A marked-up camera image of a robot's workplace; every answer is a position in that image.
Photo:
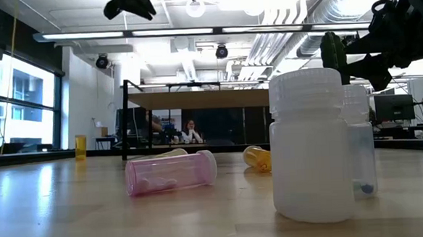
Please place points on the black ceiling spotlight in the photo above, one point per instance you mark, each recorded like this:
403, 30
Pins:
102, 62
221, 52

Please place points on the amber yellow pill bottle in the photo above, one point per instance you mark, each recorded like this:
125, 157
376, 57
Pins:
81, 147

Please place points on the yellow pill bottle white cap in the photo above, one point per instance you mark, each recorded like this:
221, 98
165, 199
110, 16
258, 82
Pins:
173, 152

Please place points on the person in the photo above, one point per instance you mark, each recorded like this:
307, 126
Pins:
191, 134

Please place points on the long ceiling light bar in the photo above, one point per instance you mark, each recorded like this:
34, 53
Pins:
170, 32

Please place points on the translucent white screw-cap bottle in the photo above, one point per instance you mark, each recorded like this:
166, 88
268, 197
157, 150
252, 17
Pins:
310, 164

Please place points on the cardboard box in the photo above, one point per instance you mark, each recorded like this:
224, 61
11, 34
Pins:
104, 132

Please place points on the translucent bottle with blue pill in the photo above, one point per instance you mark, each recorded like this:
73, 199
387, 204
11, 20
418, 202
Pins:
364, 154

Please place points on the black monitor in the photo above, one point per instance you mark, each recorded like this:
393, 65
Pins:
394, 107

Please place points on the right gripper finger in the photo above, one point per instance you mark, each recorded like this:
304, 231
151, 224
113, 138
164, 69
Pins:
374, 44
375, 68

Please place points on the silver ventilation duct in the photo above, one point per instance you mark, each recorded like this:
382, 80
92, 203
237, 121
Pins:
336, 3

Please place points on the large window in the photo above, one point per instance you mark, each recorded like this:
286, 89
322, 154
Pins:
25, 92

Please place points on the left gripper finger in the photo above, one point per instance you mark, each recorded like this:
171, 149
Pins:
141, 7
113, 8

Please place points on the wooden shelf black metal frame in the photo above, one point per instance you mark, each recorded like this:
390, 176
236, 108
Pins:
196, 99

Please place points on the pink pill bottle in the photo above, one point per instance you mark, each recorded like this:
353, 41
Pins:
171, 173

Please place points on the green cactus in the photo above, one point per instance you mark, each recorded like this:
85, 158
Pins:
333, 57

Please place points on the round white ceiling lamp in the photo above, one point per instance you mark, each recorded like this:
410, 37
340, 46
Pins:
195, 8

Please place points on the large orange bottle white cap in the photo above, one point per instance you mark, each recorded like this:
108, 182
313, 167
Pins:
259, 159

